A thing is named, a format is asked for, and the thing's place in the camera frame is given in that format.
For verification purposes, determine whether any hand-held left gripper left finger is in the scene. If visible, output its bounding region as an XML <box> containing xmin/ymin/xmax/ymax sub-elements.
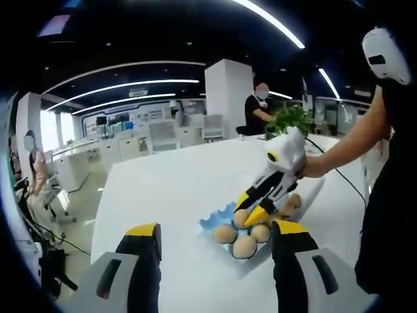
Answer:
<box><xmin>68</xmin><ymin>222</ymin><xmax>162</xmax><ymax>313</ymax></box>

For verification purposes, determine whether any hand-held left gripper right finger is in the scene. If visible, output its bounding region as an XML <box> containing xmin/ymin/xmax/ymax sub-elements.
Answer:
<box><xmin>271</xmin><ymin>219</ymin><xmax>381</xmax><ymax>313</ymax></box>

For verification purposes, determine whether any group of brown eggs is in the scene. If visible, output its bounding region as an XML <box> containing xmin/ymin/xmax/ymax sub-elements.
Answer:
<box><xmin>278</xmin><ymin>193</ymin><xmax>306</xmax><ymax>222</ymax></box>

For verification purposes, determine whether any single brown egg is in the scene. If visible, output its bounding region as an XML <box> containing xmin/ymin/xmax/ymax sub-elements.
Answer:
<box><xmin>233</xmin><ymin>210</ymin><xmax>253</xmax><ymax>228</ymax></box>
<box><xmin>213</xmin><ymin>226</ymin><xmax>237</xmax><ymax>245</ymax></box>
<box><xmin>251</xmin><ymin>224</ymin><xmax>271</xmax><ymax>244</ymax></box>
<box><xmin>231</xmin><ymin>236</ymin><xmax>257</xmax><ymax>261</ymax></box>

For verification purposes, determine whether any blue egg tray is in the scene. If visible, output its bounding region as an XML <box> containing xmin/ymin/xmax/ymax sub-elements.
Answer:
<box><xmin>199</xmin><ymin>201</ymin><xmax>278</xmax><ymax>261</ymax></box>

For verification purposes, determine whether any person's right hand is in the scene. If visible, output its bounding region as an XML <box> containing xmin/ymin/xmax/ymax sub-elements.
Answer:
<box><xmin>298</xmin><ymin>153</ymin><xmax>324</xmax><ymax>180</ymax></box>

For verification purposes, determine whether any green potted plant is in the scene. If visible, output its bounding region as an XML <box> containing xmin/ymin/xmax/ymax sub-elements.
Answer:
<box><xmin>265</xmin><ymin>106</ymin><xmax>315</xmax><ymax>140</ymax></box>

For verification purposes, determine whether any white mesh chair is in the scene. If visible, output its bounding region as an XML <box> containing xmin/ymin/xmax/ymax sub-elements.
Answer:
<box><xmin>148</xmin><ymin>120</ymin><xmax>179</xmax><ymax>153</ymax></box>
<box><xmin>201</xmin><ymin>113</ymin><xmax>225</xmax><ymax>141</ymax></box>

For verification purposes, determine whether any white square pillar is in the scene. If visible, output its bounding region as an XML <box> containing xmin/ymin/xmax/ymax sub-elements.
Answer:
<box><xmin>18</xmin><ymin>91</ymin><xmax>43</xmax><ymax>154</ymax></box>
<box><xmin>204</xmin><ymin>58</ymin><xmax>254</xmax><ymax>141</ymax></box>

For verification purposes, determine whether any black floor equipment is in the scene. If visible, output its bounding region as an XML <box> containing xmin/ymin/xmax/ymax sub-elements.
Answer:
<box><xmin>32</xmin><ymin>247</ymin><xmax>79</xmax><ymax>294</ymax></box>

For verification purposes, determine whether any white table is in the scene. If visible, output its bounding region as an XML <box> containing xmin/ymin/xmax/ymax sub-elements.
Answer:
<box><xmin>89</xmin><ymin>133</ymin><xmax>375</xmax><ymax>313</ymax></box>

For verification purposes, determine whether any operator in black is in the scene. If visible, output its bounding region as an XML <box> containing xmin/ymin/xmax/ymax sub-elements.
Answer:
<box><xmin>354</xmin><ymin>81</ymin><xmax>417</xmax><ymax>296</ymax></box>

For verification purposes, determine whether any long white counter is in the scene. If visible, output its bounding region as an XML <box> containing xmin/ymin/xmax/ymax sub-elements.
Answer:
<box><xmin>51</xmin><ymin>130</ymin><xmax>206</xmax><ymax>190</ymax></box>

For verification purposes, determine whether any straight ceiling light strip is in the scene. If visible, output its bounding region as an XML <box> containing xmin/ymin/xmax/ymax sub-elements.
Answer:
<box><xmin>233</xmin><ymin>0</ymin><xmax>307</xmax><ymax>50</ymax></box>

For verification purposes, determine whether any white worn device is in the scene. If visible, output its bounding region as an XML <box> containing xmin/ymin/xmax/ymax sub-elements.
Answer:
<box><xmin>361</xmin><ymin>27</ymin><xmax>412</xmax><ymax>85</ymax></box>

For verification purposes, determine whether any curved ceiling light strip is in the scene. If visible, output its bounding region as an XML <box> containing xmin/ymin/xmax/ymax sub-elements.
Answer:
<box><xmin>45</xmin><ymin>79</ymin><xmax>200</xmax><ymax>112</ymax></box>

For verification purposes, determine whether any hanging display screen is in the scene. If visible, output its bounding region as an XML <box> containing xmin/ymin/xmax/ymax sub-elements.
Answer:
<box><xmin>35</xmin><ymin>14</ymin><xmax>71</xmax><ymax>38</ymax></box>

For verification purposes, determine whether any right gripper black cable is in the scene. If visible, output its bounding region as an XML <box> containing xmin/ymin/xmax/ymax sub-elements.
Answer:
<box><xmin>305</xmin><ymin>136</ymin><xmax>367</xmax><ymax>200</ymax></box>

